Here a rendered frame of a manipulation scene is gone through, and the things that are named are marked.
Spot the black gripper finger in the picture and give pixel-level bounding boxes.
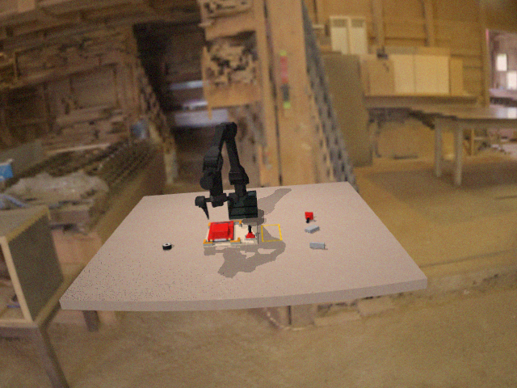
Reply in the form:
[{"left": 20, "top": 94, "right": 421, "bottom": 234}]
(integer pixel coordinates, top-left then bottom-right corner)
[
  {"left": 199, "top": 202, "right": 209, "bottom": 220},
  {"left": 229, "top": 202, "right": 237, "bottom": 218}
]

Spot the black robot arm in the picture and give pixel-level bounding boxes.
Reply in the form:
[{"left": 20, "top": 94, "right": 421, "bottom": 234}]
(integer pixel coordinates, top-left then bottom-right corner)
[{"left": 200, "top": 122, "right": 249, "bottom": 208}]

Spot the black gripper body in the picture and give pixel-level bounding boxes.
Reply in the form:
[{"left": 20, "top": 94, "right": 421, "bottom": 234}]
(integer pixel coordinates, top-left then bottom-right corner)
[{"left": 195, "top": 183, "right": 239, "bottom": 206}]

